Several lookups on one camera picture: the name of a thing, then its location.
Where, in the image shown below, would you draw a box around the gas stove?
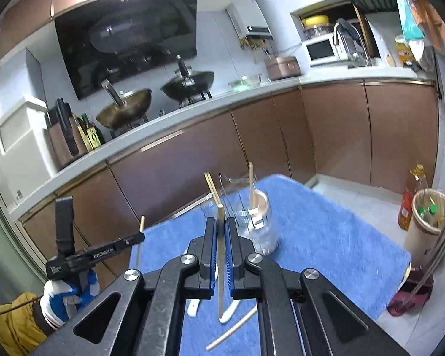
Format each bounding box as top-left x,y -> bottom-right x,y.
109,91 -> 214,138

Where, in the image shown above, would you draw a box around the pink slipper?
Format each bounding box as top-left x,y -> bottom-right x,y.
387,291 -> 431,317

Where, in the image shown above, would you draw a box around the beige wastebasket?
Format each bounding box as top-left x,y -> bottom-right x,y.
404,188 -> 445,268

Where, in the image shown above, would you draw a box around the person's left forearm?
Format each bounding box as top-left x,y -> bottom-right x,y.
0,292 -> 60,356

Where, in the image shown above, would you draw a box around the dark green oil bottle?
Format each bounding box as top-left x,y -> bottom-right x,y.
82,113 -> 105,151

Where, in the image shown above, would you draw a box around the brown knife block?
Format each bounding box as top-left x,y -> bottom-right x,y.
44,97 -> 90,168

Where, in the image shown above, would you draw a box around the brown rice cooker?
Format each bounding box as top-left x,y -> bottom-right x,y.
264,55 -> 304,81

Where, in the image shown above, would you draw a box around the blue towel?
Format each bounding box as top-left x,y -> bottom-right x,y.
128,174 -> 412,356

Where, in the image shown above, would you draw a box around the yellow lidded container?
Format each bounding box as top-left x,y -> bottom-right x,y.
301,14 -> 330,28

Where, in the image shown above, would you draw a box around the brown upper cabinets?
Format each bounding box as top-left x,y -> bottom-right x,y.
0,0 -> 256,63

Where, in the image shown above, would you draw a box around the black range hood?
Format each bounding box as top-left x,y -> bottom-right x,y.
54,0 -> 199,101

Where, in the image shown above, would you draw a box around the yellow dish soap bottle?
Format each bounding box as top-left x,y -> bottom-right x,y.
395,35 -> 414,68

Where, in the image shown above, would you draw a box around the white water heater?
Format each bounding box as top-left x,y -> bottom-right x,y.
225,0 -> 274,39

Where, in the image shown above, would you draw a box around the person's left hand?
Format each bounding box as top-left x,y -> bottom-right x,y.
41,269 -> 101,332

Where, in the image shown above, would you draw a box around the metal faucet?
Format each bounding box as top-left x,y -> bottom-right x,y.
333,18 -> 373,68

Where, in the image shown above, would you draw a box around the wooden chopstick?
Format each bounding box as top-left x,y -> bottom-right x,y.
204,172 -> 223,206
248,162 -> 256,216
206,307 -> 258,351
134,215 -> 146,269
217,204 -> 225,322

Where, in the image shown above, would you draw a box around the brass wok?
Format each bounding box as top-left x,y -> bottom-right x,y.
96,80 -> 152,128

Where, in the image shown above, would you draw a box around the white microwave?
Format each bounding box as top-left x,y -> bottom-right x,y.
305,31 -> 340,67

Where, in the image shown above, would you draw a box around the orange floral cloth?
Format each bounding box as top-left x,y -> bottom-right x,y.
397,0 -> 445,56

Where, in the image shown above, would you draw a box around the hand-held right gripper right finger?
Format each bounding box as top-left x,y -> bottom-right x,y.
223,217 -> 412,356

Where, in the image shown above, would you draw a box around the white countertop appliance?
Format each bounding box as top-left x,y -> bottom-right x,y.
0,94 -> 58,179

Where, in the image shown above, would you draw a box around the cooking oil bottle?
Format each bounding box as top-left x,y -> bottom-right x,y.
398,164 -> 429,231

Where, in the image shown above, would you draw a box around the brown base cabinets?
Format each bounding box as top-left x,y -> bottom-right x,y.
20,78 -> 440,293

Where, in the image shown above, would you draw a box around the teal hanging cloth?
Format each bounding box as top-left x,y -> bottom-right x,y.
395,0 -> 425,41

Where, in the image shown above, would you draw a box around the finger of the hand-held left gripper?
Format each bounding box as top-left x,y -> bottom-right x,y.
113,232 -> 146,255

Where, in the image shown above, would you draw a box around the black frying pan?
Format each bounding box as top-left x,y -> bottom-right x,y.
160,55 -> 215,101

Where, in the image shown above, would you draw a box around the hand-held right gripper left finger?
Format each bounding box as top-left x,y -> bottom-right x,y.
37,217 -> 220,356

